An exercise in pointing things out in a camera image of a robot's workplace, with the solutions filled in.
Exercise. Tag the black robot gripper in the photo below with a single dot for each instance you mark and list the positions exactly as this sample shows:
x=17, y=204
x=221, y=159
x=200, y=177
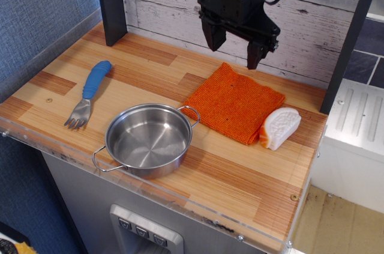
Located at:
x=244, y=18

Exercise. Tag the orange knitted towel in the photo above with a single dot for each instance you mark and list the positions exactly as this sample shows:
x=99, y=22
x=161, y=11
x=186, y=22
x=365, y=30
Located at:
x=233, y=104

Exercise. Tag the white toy cheese wedge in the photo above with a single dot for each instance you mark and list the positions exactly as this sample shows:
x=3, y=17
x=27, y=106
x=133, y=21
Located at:
x=278, y=126

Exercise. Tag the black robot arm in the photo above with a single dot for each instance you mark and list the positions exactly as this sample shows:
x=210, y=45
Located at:
x=244, y=18

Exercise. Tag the stainless steel pot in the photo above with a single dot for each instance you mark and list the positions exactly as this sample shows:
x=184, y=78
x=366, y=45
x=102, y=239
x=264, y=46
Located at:
x=149, y=140

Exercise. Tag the white grooved cabinet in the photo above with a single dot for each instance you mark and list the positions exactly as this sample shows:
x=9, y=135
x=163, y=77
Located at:
x=349, y=162

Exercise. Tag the silver dispenser control panel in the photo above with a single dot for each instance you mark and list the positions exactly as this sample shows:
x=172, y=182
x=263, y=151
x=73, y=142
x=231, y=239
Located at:
x=137, y=234

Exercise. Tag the clear acrylic edge guard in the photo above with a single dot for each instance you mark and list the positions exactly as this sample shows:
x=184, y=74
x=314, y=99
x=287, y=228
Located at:
x=239, y=190

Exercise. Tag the yellow object at corner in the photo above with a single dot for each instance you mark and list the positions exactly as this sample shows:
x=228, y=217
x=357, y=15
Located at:
x=23, y=248

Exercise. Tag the blue handled metal fork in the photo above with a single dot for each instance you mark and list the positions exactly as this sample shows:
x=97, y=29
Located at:
x=82, y=112

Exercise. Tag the dark left post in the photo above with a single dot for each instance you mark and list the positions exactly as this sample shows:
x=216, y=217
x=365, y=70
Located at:
x=113, y=14

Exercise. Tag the dark post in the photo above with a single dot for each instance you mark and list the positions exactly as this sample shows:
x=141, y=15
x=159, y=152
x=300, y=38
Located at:
x=113, y=14
x=345, y=54

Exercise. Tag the dark right post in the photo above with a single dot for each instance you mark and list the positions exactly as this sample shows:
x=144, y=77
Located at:
x=345, y=54

